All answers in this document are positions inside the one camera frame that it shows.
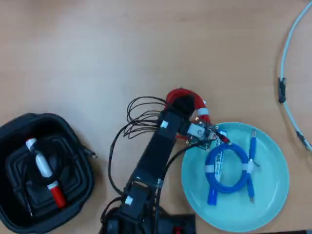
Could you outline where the blue charging cable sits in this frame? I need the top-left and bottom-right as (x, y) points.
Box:
(204, 129), (261, 205)

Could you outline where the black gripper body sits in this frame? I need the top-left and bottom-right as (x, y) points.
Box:
(170, 96), (198, 117)

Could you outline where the black plastic bowl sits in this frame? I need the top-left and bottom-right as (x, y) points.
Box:
(0, 112), (96, 234)

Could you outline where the black camera cable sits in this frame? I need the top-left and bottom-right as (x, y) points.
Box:
(156, 143), (198, 195)

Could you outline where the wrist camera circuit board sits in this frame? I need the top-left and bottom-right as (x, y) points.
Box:
(186, 117), (221, 151)

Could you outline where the black braided charging cable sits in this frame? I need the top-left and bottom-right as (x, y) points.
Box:
(23, 137), (98, 191)

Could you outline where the light green round bowl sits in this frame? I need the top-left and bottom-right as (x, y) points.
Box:
(181, 121), (290, 233)

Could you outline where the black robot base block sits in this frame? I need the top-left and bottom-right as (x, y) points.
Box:
(156, 214), (197, 234)

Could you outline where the white marker with red cap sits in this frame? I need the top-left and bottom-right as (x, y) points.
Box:
(25, 137), (68, 209)

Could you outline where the white cable with black sleeve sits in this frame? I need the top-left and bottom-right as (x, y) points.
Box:
(277, 0), (312, 154)

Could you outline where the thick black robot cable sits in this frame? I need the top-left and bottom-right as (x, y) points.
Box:
(108, 123), (137, 195)

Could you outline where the white marker with blue cap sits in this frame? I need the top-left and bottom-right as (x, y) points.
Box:
(207, 131), (228, 206)

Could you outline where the red braided charging cable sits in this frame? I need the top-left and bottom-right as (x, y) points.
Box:
(165, 87), (232, 144)

